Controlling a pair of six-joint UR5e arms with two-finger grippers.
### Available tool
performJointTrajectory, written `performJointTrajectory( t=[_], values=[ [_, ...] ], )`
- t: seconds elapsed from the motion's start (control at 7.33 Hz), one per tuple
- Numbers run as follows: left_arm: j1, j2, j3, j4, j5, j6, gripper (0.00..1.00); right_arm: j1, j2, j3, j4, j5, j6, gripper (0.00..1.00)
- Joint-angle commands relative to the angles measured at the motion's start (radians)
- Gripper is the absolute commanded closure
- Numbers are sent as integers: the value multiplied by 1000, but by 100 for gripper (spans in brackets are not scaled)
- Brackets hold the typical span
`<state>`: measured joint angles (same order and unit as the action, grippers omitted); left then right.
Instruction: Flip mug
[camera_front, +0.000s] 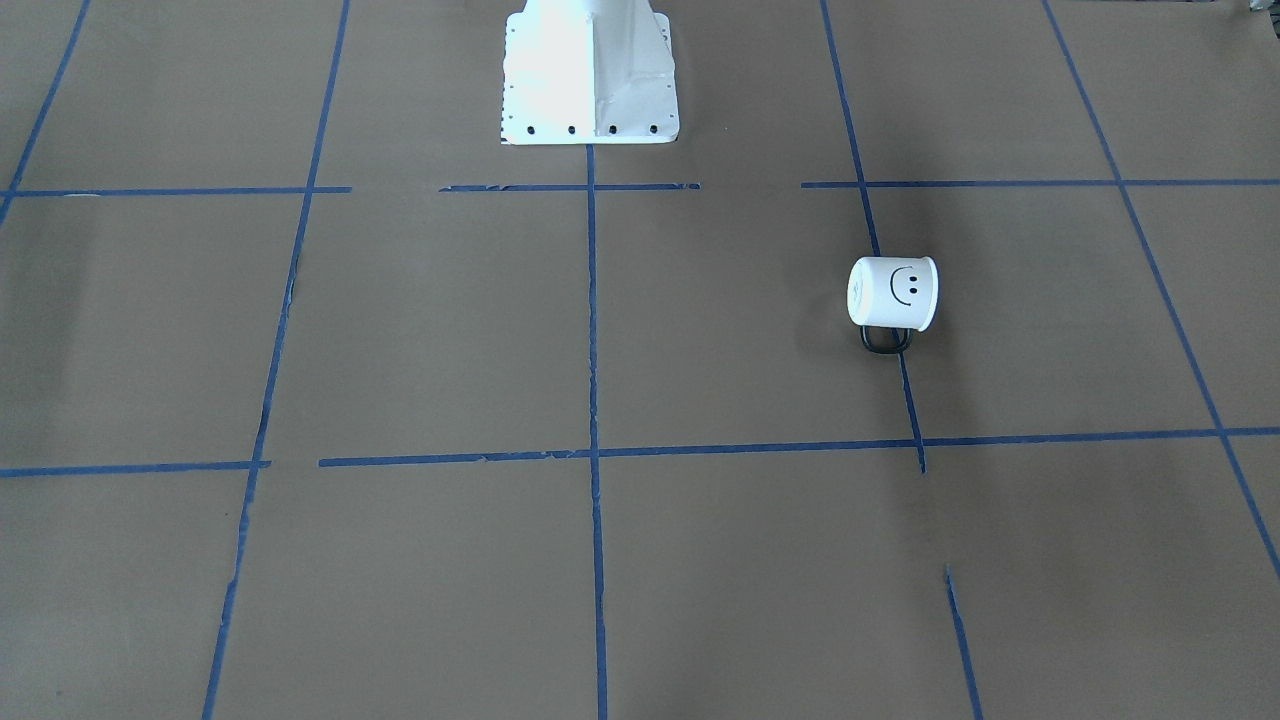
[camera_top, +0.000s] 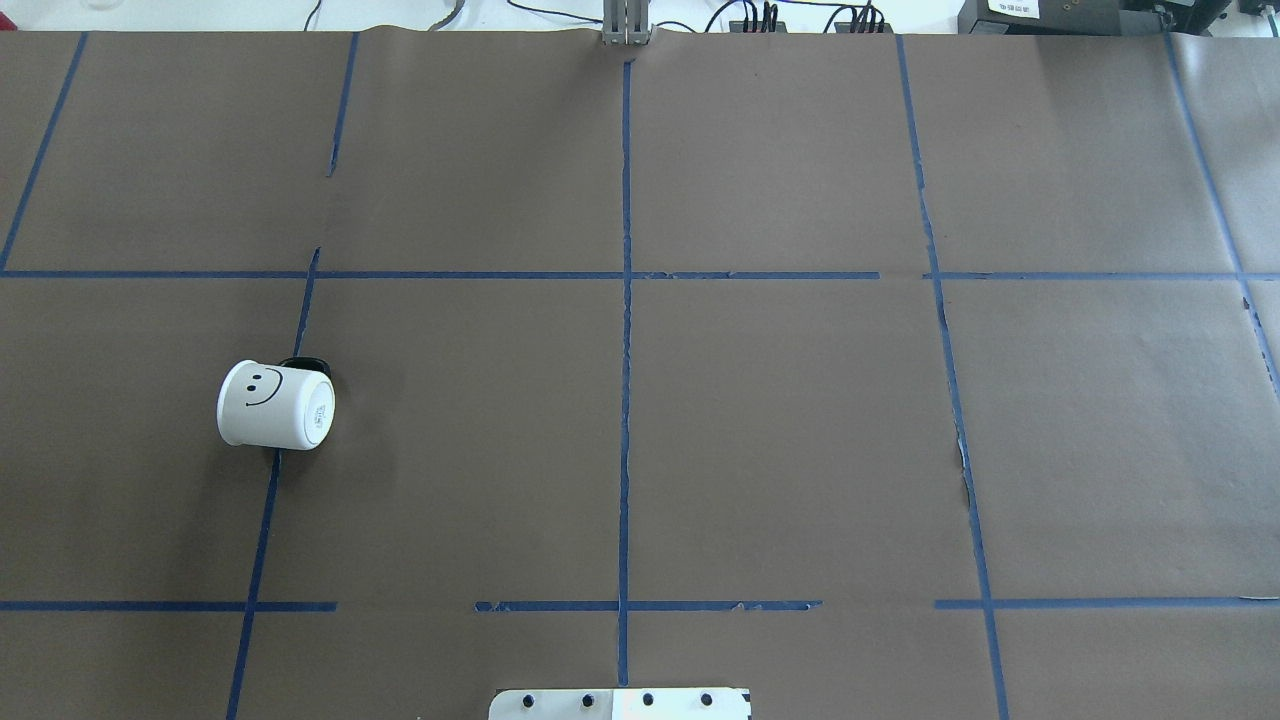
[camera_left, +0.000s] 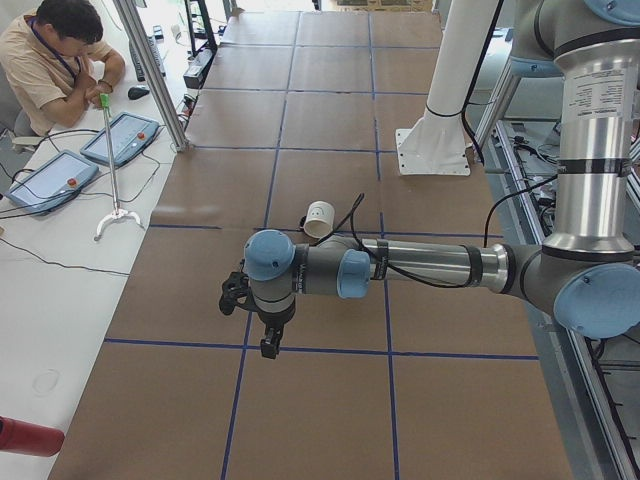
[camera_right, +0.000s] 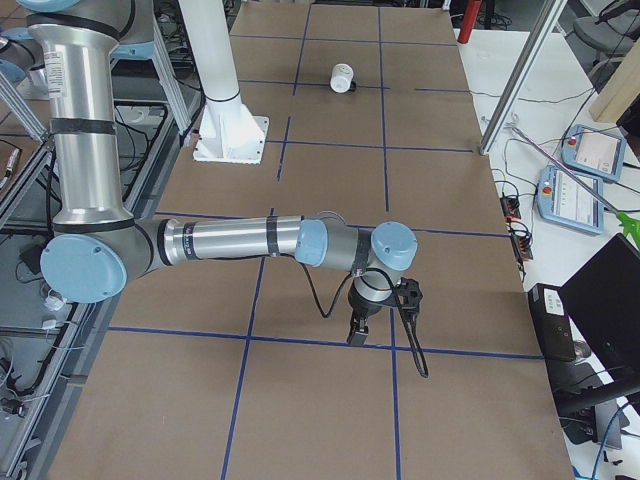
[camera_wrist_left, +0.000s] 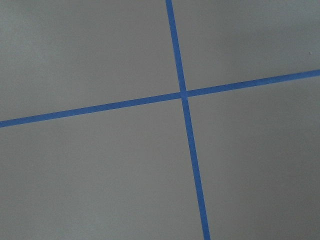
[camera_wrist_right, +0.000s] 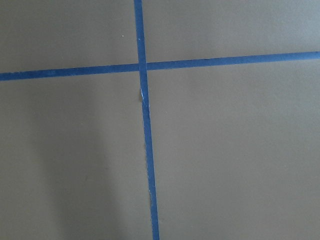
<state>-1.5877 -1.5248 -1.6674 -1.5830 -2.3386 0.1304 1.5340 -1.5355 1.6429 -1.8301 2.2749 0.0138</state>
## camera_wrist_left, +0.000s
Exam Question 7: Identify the long blue tape strip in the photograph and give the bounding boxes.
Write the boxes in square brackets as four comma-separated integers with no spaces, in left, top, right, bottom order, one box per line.
[165,0,211,240]

